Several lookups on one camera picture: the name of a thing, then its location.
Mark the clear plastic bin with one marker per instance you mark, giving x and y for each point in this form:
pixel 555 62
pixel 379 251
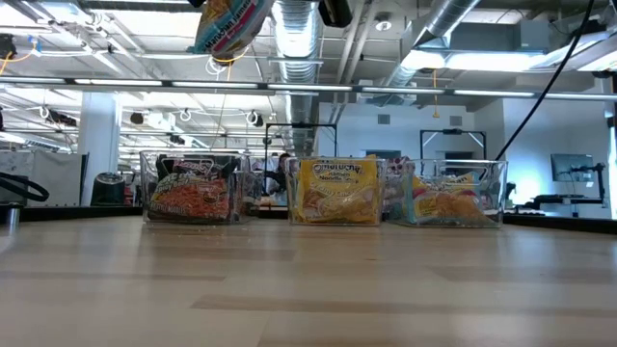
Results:
pixel 496 193
pixel 246 161
pixel 289 193

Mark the long ceiling light rail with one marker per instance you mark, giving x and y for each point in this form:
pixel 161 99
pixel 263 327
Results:
pixel 217 85

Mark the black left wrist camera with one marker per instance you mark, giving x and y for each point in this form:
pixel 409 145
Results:
pixel 335 12

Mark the silver slanted ventilation duct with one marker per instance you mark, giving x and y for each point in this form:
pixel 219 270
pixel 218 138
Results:
pixel 434 29

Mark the grey partition panel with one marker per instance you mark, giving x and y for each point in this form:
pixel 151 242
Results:
pixel 53 168

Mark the yellow Maruchan ramen pack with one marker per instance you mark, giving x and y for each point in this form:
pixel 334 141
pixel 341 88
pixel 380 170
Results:
pixel 337 197

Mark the black round bin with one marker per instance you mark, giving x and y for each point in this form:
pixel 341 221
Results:
pixel 109 188

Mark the black ceiling spotlight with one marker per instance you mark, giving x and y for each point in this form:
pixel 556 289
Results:
pixel 137 118

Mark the silver spiral ventilation duct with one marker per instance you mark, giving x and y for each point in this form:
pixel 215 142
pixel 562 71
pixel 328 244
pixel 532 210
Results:
pixel 296 48

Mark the black ceiling device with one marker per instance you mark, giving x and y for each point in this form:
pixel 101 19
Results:
pixel 6 47

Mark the grey rectangular air unit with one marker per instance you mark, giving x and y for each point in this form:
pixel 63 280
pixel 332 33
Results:
pixel 501 36

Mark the black frame rig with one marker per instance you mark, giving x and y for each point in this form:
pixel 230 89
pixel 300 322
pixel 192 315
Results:
pixel 453 131
pixel 301 126

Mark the dark monitor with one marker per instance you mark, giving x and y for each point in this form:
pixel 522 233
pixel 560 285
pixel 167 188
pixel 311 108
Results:
pixel 571 167

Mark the person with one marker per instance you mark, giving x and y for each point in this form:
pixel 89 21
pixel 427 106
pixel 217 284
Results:
pixel 279 176

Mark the white column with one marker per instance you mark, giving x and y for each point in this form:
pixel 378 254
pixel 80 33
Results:
pixel 99 144

